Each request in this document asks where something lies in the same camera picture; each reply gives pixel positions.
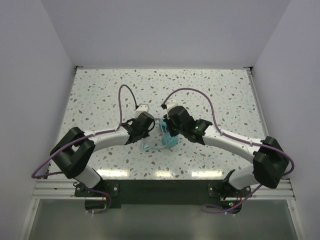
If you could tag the teal cat-ear headphones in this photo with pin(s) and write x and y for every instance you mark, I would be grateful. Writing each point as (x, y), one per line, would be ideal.
(166, 140)

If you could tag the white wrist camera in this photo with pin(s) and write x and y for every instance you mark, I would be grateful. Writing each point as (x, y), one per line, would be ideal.
(170, 104)
(142, 108)

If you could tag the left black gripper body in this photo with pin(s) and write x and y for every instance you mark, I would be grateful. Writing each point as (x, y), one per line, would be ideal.
(144, 134)

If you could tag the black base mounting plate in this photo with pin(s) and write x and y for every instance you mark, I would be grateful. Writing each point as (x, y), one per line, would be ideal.
(113, 194)

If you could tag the aluminium right frame rail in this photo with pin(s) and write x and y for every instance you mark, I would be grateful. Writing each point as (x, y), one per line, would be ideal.
(262, 117)

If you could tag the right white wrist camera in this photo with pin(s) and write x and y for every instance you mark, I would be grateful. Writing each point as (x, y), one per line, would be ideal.
(170, 104)

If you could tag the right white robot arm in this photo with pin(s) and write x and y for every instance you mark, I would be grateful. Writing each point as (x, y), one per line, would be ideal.
(206, 134)

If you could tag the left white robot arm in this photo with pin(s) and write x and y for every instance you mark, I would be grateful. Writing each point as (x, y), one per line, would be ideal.
(73, 152)

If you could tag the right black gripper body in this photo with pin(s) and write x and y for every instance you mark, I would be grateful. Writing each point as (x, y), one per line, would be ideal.
(173, 130)

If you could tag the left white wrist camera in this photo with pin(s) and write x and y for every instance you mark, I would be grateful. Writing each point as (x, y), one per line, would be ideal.
(142, 108)

